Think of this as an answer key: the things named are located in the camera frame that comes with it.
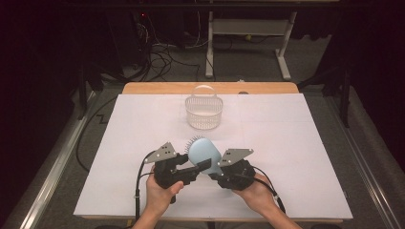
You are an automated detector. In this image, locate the long black floor cable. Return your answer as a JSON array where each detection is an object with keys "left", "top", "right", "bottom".
[{"left": 75, "top": 94, "right": 119, "bottom": 174}]

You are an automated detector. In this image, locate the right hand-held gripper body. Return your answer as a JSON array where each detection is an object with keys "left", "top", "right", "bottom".
[{"left": 218, "top": 148, "right": 256, "bottom": 191}]

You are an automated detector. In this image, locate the black floor stand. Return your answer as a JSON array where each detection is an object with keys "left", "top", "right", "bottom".
[
  {"left": 298, "top": 61, "right": 353, "bottom": 129},
  {"left": 76, "top": 61, "right": 105, "bottom": 121}
]

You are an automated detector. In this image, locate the person's left hand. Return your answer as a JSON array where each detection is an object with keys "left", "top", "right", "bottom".
[{"left": 146, "top": 165, "right": 185, "bottom": 218}]

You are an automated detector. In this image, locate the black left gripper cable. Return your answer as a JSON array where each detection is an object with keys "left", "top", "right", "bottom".
[{"left": 134, "top": 150, "right": 158, "bottom": 224}]

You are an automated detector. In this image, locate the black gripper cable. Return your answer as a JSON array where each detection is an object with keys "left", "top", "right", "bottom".
[
  {"left": 252, "top": 165, "right": 287, "bottom": 215},
  {"left": 134, "top": 150, "right": 158, "bottom": 224}
]

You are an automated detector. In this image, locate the dark device with red light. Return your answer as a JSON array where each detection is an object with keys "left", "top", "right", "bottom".
[{"left": 132, "top": 10, "right": 155, "bottom": 71}]

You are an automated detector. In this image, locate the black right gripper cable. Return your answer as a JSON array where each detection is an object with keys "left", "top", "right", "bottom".
[{"left": 252, "top": 165, "right": 287, "bottom": 215}]

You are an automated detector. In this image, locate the white table cover sheet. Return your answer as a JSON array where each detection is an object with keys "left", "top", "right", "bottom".
[{"left": 74, "top": 93, "right": 353, "bottom": 220}]

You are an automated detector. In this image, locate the bundle of floor cables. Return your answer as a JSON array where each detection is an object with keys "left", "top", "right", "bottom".
[{"left": 135, "top": 12, "right": 203, "bottom": 83}]

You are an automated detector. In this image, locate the aluminium floor rail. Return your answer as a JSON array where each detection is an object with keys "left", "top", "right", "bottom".
[
  {"left": 324, "top": 94, "right": 403, "bottom": 229},
  {"left": 18, "top": 91, "right": 97, "bottom": 229}
]

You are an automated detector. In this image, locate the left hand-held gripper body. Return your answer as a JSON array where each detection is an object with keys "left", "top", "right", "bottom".
[{"left": 143, "top": 141, "right": 192, "bottom": 189}]

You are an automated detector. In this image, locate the person's right hand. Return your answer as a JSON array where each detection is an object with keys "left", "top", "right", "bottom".
[{"left": 233, "top": 178, "right": 278, "bottom": 215}]

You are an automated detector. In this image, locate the white plastic slotted basket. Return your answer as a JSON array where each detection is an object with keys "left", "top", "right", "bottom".
[{"left": 184, "top": 84, "right": 224, "bottom": 131}]

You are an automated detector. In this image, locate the light blue hairbrush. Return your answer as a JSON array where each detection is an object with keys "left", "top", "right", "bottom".
[{"left": 184, "top": 135, "right": 224, "bottom": 177}]

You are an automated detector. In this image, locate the white metal stand frame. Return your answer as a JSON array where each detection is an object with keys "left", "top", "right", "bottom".
[{"left": 204, "top": 0, "right": 299, "bottom": 82}]

